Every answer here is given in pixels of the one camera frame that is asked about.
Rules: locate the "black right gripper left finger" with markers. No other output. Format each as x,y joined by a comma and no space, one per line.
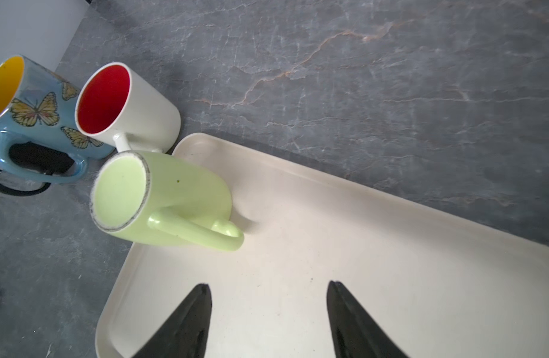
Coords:
185,332

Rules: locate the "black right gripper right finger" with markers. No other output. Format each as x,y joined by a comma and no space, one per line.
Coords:
354,332

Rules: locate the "beige plastic tray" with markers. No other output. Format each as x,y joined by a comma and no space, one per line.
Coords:
437,284

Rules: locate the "light green mug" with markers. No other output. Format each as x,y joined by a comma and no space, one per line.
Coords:
160,200

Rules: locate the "white mug red inside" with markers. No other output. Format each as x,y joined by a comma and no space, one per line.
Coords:
118,107

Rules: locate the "blue butterfly mug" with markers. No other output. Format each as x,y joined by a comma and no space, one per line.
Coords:
37,106

